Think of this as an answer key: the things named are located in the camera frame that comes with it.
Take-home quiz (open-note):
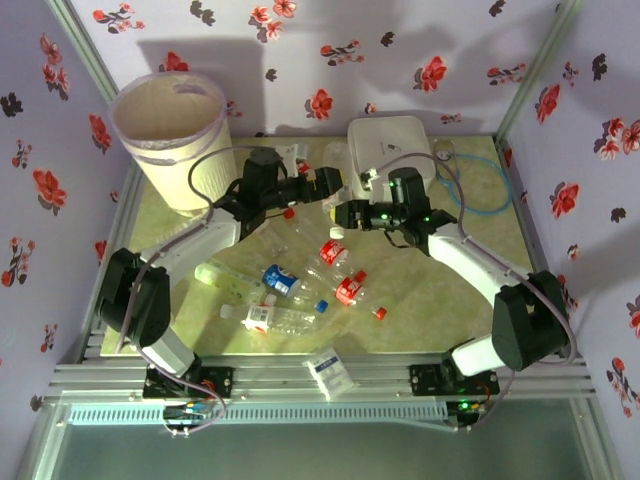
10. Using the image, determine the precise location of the clear bottle red cola label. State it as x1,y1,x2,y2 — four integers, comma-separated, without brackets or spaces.
304,259,389,321
294,219,369,284

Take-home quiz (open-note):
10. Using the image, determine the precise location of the white ribbed waste bin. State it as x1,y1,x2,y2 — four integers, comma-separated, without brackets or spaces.
108,72,239,220

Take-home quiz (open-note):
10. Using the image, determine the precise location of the clear bin liner bag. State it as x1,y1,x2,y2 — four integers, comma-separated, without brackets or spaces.
108,72,231,169

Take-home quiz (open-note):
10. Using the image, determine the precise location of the white plastic box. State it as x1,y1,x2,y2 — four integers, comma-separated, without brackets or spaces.
346,115,437,202

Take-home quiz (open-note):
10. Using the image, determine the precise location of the clear bottle blue label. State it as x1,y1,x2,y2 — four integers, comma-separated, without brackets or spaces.
261,263,330,315

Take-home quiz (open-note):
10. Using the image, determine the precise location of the blue tube stethoscope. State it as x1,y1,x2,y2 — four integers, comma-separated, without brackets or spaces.
432,138,515,219

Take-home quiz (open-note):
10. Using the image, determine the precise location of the clear bottle green label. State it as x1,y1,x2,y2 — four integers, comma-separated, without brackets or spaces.
193,257,279,307

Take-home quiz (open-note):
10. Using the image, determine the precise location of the white blue-print packet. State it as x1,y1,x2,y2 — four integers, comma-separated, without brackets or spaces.
302,346,357,401

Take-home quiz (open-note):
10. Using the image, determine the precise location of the left arm grey cable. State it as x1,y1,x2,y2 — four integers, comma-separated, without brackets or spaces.
114,144,281,437

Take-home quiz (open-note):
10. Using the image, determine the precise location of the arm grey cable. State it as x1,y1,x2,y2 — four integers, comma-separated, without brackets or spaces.
374,153,576,434
114,144,281,437

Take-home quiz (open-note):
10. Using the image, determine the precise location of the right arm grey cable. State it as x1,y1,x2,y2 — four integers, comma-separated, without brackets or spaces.
374,153,576,434

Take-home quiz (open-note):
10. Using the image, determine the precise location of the aluminium frame rail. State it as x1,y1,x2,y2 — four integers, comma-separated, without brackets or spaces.
44,352,599,407

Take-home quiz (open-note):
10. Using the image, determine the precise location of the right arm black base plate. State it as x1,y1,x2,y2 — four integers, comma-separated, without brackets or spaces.
408,362,501,396

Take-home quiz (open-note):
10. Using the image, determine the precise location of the grey slotted cable duct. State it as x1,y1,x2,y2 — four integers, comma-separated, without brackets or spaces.
67,402,449,427

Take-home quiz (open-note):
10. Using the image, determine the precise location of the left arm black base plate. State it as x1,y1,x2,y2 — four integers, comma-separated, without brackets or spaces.
142,362,236,400

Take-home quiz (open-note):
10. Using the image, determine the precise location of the small circuit board with wires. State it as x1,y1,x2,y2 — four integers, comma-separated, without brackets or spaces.
162,399,211,439
447,397,489,432

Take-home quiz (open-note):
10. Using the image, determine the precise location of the aluminium frame post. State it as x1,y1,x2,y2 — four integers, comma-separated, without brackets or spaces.
493,0,586,142
44,0,121,106

